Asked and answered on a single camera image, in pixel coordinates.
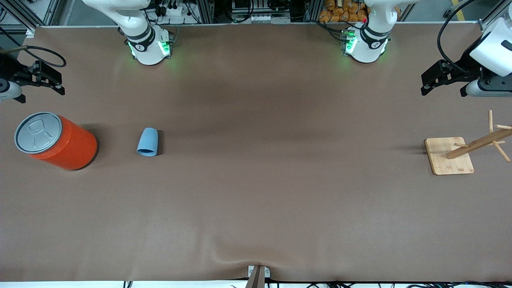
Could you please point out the white power strip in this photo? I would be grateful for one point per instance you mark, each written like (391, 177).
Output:
(176, 11)

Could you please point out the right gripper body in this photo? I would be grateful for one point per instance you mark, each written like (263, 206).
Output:
(8, 67)

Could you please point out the bag of orange snacks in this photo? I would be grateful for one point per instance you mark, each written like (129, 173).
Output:
(340, 12)

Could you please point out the red can with grey lid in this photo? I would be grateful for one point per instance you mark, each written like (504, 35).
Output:
(76, 148)

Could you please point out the grey metal edge bracket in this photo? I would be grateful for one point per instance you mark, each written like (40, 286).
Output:
(258, 278)

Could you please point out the bamboo cup rack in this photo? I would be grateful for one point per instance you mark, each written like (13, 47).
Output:
(444, 160)

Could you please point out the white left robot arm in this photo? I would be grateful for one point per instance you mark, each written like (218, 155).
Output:
(368, 48)

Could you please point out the light blue plastic cup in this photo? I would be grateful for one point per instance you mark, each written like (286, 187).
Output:
(148, 140)

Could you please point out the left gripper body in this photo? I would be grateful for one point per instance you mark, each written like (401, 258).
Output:
(467, 66)

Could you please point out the brown table mat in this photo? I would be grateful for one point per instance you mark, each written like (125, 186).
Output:
(256, 200)

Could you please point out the white terminal strip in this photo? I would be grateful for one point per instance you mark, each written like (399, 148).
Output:
(268, 18)

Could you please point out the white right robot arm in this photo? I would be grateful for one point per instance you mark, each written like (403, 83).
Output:
(148, 48)

